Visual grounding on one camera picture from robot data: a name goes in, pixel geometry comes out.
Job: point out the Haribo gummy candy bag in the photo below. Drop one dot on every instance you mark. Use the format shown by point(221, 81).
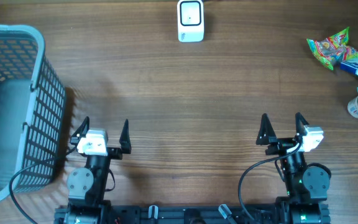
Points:
point(333, 50)

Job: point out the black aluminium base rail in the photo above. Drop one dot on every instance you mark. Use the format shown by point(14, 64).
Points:
point(262, 213)

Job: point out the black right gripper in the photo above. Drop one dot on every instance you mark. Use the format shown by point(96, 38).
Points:
point(279, 144)

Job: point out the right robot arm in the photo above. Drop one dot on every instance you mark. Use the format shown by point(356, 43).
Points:
point(306, 184)

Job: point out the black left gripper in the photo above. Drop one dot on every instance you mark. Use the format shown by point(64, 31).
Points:
point(116, 154)

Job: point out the grey plastic shopping basket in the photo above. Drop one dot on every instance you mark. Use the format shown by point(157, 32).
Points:
point(32, 104)

